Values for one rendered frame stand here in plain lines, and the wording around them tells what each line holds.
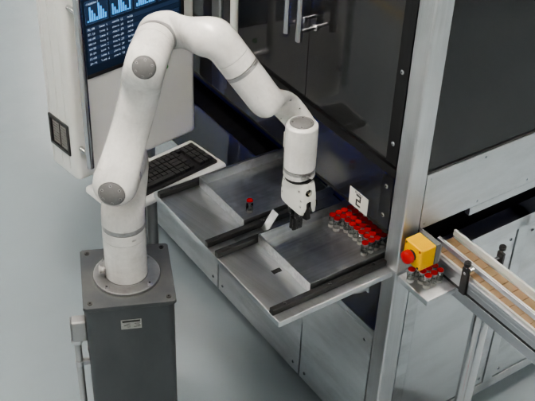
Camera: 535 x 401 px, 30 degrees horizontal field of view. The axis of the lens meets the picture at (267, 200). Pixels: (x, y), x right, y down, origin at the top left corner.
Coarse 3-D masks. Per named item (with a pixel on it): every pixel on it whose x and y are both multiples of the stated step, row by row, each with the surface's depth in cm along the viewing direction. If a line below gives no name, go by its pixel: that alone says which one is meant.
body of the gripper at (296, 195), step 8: (288, 184) 260; (296, 184) 257; (304, 184) 257; (312, 184) 258; (288, 192) 262; (296, 192) 259; (304, 192) 257; (312, 192) 259; (288, 200) 264; (296, 200) 260; (304, 200) 259; (312, 200) 260; (296, 208) 262; (304, 208) 260; (312, 208) 262
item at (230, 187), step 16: (256, 160) 327; (272, 160) 331; (208, 176) 318; (224, 176) 322; (240, 176) 323; (256, 176) 323; (272, 176) 324; (208, 192) 314; (224, 192) 316; (240, 192) 316; (256, 192) 316; (272, 192) 317; (320, 192) 313; (224, 208) 308; (240, 208) 309; (256, 208) 309; (272, 208) 304; (240, 224) 302
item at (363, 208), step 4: (352, 188) 292; (352, 192) 292; (356, 192) 291; (352, 196) 293; (356, 196) 291; (360, 196) 290; (352, 200) 294; (364, 200) 289; (368, 200) 287; (360, 204) 291; (364, 204) 289; (360, 208) 292; (364, 208) 290; (364, 212) 291
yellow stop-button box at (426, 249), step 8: (424, 232) 279; (408, 240) 276; (416, 240) 276; (424, 240) 276; (432, 240) 276; (408, 248) 277; (416, 248) 273; (424, 248) 273; (432, 248) 274; (416, 256) 275; (424, 256) 274; (432, 256) 276; (416, 264) 276; (424, 264) 276; (432, 264) 278
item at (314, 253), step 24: (312, 216) 304; (264, 240) 292; (288, 240) 297; (312, 240) 298; (336, 240) 298; (288, 264) 284; (312, 264) 289; (336, 264) 289; (360, 264) 286; (312, 288) 279
